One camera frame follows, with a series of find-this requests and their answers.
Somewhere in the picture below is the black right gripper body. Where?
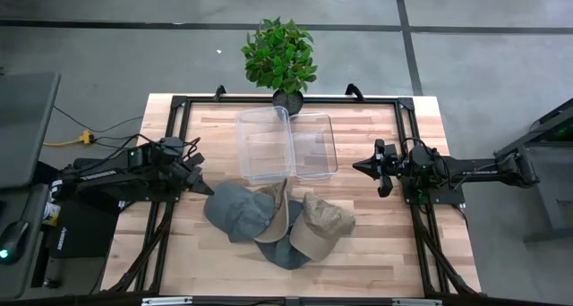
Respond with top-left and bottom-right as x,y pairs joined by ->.
374,139 -> 404,199

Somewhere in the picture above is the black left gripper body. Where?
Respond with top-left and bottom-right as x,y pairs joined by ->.
172,152 -> 207,200

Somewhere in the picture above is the grey baseball cap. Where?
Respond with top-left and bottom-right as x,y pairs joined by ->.
254,200 -> 314,271
203,182 -> 277,244

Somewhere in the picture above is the tan baseball cap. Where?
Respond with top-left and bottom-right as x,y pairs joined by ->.
253,177 -> 291,244
288,191 -> 357,262

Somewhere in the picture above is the low clear plastic bin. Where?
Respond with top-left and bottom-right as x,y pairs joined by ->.
288,112 -> 339,182

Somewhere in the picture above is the tall clear plastic bin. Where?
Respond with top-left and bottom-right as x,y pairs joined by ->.
235,105 -> 296,186

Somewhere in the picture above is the black box with white logo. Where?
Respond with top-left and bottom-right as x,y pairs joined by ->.
47,197 -> 121,259

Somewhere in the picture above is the green potted plant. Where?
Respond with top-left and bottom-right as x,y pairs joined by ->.
240,15 -> 319,117

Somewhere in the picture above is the small labelled container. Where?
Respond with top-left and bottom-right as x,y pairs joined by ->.
43,201 -> 62,227

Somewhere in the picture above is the black metal cart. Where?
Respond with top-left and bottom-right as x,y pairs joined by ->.
494,98 -> 573,244

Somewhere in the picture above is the grey flat panel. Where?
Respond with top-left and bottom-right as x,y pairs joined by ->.
0,71 -> 62,191

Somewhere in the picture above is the black computer mouse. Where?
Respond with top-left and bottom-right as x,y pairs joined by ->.
0,219 -> 30,266

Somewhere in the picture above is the grey side table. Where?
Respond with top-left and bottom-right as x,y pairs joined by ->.
0,183 -> 50,301

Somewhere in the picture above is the black metal table frame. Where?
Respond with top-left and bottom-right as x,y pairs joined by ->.
100,93 -> 483,298

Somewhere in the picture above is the black floor cable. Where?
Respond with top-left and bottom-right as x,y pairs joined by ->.
52,104 -> 144,135

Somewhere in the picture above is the yellow power cord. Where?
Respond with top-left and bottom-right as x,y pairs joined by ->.
43,130 -> 96,148

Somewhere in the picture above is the silver metal bracket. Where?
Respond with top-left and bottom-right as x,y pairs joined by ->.
141,296 -> 193,306
392,298 -> 443,306

